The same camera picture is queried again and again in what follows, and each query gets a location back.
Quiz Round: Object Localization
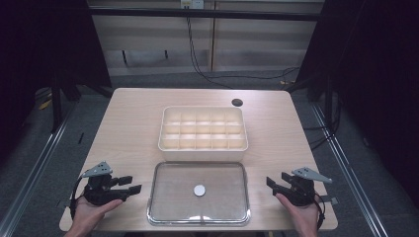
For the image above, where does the thin black floor cable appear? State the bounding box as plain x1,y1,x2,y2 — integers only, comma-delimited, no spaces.
209,66,300,82

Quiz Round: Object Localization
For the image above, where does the clear plastic box lid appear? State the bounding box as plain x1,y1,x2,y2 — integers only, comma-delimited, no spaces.
146,160,252,227

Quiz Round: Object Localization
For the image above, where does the black horizontal metal bar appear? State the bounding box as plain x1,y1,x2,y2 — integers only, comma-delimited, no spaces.
88,7,326,22

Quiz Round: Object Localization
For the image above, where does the metal floor rail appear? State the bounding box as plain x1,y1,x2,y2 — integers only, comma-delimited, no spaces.
0,100,79,237
310,103,387,237

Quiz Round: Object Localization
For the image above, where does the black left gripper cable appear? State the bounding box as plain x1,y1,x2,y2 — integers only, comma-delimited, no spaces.
68,177,85,221

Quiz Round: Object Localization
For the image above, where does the person's left hand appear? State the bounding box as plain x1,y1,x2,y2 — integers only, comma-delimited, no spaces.
70,197,124,233

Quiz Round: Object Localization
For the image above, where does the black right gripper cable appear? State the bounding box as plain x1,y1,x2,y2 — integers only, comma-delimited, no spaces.
313,193,327,231

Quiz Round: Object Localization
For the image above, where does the black metal stand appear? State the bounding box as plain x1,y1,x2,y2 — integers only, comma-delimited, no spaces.
49,77,64,134

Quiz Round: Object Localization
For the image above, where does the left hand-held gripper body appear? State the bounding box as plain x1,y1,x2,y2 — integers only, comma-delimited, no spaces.
57,160,131,210

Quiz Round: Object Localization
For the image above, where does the long black wall cable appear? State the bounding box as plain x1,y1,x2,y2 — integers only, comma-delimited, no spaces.
185,16,233,90

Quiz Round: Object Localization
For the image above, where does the white compartment storage box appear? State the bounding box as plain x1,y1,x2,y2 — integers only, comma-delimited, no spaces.
157,105,249,163

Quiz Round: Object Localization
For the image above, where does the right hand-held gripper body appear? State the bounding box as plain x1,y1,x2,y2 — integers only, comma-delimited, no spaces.
279,166,339,207

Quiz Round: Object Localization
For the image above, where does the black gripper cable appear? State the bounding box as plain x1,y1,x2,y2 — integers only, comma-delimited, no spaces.
68,177,85,221
313,193,327,231

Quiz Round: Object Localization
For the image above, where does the black floor cable bundle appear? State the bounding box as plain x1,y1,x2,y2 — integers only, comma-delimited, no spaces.
301,92,342,152

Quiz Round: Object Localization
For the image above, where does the person's right hand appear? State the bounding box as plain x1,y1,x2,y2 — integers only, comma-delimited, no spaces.
275,193,320,231

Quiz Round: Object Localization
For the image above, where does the dark curtain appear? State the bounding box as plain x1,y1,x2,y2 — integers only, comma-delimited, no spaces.
0,0,113,162
285,0,419,206

